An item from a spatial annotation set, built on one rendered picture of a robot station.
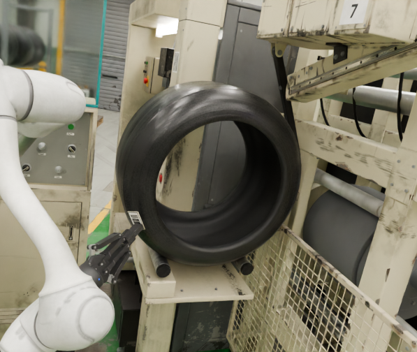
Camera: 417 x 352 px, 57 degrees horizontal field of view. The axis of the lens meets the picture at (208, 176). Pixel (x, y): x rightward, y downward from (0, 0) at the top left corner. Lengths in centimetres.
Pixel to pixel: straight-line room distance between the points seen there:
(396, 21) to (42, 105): 87
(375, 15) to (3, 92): 86
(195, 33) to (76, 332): 104
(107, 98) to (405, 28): 1015
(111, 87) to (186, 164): 945
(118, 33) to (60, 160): 913
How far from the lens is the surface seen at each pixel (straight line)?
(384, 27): 101
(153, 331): 182
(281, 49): 148
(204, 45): 145
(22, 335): 92
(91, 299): 76
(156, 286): 124
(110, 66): 1086
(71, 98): 113
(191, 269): 145
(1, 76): 106
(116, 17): 1087
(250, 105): 111
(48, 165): 184
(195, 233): 145
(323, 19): 114
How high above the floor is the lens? 151
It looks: 15 degrees down
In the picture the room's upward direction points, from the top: 9 degrees clockwise
